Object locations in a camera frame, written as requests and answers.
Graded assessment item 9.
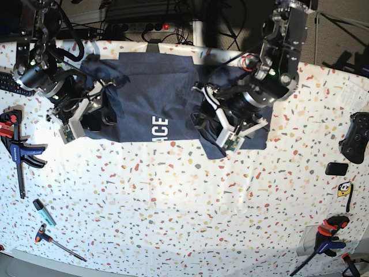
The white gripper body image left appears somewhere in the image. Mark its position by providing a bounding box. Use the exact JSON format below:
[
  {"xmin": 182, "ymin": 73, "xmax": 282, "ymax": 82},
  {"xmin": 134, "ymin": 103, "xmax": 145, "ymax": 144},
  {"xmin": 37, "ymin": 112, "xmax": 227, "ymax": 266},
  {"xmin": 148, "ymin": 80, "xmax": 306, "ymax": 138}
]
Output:
[{"xmin": 46, "ymin": 79, "xmax": 116, "ymax": 144}]

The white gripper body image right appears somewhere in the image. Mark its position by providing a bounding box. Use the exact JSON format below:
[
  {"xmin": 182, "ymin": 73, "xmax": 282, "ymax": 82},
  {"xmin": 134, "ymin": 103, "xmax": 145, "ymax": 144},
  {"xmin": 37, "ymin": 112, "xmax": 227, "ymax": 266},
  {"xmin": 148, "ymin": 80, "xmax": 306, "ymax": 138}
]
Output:
[{"xmin": 191, "ymin": 83, "xmax": 268, "ymax": 152}]

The blue grey T-shirt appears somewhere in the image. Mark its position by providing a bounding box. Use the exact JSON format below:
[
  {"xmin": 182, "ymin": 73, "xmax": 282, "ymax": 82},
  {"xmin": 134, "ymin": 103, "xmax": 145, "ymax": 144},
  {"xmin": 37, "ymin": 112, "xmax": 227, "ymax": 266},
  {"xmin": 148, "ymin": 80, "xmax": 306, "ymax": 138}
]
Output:
[{"xmin": 79, "ymin": 51, "xmax": 273, "ymax": 160}]

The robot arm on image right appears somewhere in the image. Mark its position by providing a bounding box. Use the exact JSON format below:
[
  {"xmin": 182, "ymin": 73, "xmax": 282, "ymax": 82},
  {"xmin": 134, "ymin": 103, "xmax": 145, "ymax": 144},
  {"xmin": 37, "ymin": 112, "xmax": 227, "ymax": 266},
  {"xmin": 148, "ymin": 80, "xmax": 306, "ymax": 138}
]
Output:
[{"xmin": 192, "ymin": 1, "xmax": 318, "ymax": 154}]

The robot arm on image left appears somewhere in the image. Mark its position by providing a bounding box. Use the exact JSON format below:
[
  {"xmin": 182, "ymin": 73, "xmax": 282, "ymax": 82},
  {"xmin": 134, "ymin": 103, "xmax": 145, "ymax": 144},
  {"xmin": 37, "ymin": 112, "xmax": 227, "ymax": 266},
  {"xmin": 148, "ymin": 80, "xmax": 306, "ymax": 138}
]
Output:
[{"xmin": 13, "ymin": 1, "xmax": 117, "ymax": 144}]

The blue black bar clamp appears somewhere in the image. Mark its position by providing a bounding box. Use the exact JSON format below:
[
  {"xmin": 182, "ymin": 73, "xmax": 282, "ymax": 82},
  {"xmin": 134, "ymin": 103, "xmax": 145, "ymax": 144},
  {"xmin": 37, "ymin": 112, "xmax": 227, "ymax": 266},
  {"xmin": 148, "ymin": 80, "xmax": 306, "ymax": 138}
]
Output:
[{"xmin": 1, "ymin": 109, "xmax": 47, "ymax": 199}]

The black table edge clamp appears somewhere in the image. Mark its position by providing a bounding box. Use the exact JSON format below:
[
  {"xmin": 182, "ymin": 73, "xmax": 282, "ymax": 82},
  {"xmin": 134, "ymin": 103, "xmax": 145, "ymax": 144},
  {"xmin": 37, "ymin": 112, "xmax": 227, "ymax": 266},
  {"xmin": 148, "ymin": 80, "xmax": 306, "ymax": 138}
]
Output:
[{"xmin": 146, "ymin": 39, "xmax": 161, "ymax": 53}]

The black TV remote control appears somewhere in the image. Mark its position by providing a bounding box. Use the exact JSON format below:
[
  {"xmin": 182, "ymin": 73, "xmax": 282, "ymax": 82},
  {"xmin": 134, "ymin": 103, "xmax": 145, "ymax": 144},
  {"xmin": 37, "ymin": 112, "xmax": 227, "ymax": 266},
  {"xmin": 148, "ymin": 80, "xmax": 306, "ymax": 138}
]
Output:
[{"xmin": 0, "ymin": 72, "xmax": 35, "ymax": 97}]

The light blue highlighter marker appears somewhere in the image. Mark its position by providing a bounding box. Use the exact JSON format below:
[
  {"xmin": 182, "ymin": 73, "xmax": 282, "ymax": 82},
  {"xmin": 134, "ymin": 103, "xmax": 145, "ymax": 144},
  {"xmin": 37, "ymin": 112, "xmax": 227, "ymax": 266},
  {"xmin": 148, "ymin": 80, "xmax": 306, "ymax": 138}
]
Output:
[{"xmin": 33, "ymin": 199, "xmax": 57, "ymax": 227}]

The black power adapter brick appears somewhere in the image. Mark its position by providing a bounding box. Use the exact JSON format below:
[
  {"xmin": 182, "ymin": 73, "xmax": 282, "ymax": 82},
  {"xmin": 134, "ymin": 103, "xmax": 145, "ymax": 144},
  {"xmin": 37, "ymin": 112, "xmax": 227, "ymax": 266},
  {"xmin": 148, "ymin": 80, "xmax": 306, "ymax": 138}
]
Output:
[{"xmin": 57, "ymin": 28, "xmax": 98, "ymax": 40}]

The white power strip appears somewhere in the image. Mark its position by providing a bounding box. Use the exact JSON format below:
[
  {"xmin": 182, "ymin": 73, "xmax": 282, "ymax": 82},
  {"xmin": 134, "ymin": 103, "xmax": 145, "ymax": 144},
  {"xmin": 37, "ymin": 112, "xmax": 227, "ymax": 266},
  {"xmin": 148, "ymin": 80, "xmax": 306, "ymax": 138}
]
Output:
[{"xmin": 107, "ymin": 23, "xmax": 176, "ymax": 33}]

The small black box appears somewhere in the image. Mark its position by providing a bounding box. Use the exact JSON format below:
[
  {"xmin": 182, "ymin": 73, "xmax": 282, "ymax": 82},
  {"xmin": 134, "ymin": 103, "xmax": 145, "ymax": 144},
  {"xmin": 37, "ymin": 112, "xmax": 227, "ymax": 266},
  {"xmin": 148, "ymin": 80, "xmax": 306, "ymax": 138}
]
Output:
[{"xmin": 325, "ymin": 162, "xmax": 349, "ymax": 176}]

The black game controller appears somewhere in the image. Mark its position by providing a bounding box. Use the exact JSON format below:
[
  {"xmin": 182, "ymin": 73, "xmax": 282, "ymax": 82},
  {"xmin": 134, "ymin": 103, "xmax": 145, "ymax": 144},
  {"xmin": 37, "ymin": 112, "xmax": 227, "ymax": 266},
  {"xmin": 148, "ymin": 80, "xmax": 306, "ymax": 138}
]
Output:
[{"xmin": 338, "ymin": 112, "xmax": 368, "ymax": 164}]

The white paper sheet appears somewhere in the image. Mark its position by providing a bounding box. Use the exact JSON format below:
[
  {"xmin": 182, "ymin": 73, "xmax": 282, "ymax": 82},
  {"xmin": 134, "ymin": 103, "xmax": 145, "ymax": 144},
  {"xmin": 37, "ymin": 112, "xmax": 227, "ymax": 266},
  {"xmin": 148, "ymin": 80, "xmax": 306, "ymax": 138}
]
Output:
[{"xmin": 340, "ymin": 83, "xmax": 368, "ymax": 113}]

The blue bar clamp right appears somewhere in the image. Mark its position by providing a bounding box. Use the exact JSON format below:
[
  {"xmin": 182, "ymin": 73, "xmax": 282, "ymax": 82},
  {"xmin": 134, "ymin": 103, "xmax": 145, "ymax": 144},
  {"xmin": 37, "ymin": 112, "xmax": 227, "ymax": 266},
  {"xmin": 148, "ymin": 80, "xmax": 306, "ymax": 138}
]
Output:
[{"xmin": 289, "ymin": 215, "xmax": 349, "ymax": 276}]

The red black clamp corner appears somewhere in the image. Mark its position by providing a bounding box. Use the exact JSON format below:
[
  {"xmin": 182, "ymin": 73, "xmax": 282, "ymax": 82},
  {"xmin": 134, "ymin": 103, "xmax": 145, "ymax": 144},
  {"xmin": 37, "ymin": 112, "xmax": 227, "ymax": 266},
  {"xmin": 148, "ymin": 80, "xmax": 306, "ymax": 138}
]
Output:
[{"xmin": 342, "ymin": 253, "xmax": 361, "ymax": 277}]

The white table leg post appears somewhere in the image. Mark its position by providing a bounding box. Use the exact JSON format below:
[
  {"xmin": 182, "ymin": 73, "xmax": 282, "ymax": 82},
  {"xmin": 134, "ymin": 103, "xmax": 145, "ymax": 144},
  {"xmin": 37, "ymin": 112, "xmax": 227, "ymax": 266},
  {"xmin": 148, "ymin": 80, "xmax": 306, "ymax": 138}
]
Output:
[{"xmin": 192, "ymin": 20, "xmax": 205, "ymax": 47}]

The orange T-handle hex key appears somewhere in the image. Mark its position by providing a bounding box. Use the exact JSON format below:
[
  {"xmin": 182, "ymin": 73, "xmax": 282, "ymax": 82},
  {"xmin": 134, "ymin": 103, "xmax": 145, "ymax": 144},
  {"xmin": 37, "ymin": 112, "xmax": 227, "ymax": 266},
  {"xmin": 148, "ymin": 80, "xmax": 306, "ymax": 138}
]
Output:
[{"xmin": 35, "ymin": 223, "xmax": 87, "ymax": 262}]

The yellow tag with black strap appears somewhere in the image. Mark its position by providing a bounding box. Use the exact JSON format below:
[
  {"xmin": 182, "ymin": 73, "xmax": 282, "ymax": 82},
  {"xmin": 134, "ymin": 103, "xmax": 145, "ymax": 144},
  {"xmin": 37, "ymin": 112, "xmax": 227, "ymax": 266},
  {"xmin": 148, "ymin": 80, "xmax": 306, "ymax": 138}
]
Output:
[{"xmin": 337, "ymin": 181, "xmax": 353, "ymax": 213}]

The white metal rack frame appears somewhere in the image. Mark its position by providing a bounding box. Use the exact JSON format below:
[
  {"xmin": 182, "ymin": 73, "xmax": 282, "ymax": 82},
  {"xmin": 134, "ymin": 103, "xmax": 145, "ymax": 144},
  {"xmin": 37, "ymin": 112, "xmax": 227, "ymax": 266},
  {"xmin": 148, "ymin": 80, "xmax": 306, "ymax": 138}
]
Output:
[{"xmin": 314, "ymin": 12, "xmax": 368, "ymax": 73}]

